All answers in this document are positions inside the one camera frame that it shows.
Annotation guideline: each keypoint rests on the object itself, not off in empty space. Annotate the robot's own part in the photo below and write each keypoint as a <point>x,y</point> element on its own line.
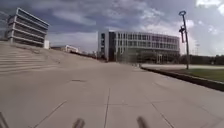
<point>142,122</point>
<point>79,123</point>

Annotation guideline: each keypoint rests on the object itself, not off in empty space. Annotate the grey concrete slab plaza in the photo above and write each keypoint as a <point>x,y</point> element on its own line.
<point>110,86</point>

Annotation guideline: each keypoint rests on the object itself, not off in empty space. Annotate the tall lamp pole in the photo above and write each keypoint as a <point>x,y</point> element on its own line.
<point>185,36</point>

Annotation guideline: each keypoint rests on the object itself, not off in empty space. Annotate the green grass lawn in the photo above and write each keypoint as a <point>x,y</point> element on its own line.
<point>206,73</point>

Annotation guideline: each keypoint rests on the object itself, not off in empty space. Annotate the low white building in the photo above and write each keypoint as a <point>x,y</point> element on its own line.
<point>70,48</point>

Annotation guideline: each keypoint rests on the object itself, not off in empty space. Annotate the dark row of trees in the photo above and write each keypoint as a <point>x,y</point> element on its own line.
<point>206,60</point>

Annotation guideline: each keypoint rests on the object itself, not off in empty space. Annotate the curved glass-fronted building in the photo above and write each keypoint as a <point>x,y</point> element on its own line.
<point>143,46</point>

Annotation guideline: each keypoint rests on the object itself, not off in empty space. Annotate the wide concrete steps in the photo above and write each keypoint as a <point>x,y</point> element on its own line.
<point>23,60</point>

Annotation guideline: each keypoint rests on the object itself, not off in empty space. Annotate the grey striped office building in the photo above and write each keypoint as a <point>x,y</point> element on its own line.
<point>28,28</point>

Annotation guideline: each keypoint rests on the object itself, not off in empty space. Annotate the low concrete kerb wall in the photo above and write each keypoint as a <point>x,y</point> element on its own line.
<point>186,78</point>

